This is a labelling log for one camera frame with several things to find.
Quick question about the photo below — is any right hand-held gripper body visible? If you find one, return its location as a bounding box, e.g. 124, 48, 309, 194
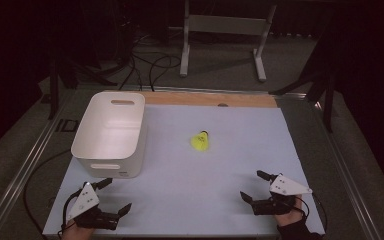
252, 173, 313, 216

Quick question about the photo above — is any black floor cable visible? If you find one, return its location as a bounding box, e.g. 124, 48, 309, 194
118, 33, 182, 92
23, 149, 72, 236

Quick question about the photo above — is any person's left hand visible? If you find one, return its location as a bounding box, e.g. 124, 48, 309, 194
61, 218, 98, 240

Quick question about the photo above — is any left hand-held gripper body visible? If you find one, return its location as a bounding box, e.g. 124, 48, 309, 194
66, 181, 121, 231

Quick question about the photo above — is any white plastic bin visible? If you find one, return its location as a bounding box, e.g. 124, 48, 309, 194
70, 91, 148, 179

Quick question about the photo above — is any person's right hand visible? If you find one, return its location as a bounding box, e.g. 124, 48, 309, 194
274, 197, 306, 228

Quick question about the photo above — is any black tripod stand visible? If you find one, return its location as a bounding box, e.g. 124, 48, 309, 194
268, 19, 336, 133
47, 19, 118, 120

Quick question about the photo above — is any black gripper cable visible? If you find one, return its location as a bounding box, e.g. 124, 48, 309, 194
57, 193, 82, 239
294, 193, 329, 234

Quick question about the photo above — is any white metal stand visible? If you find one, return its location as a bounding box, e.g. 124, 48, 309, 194
179, 0, 278, 83

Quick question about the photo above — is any yellow-green small ball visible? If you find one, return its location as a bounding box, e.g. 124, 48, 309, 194
190, 130, 210, 153

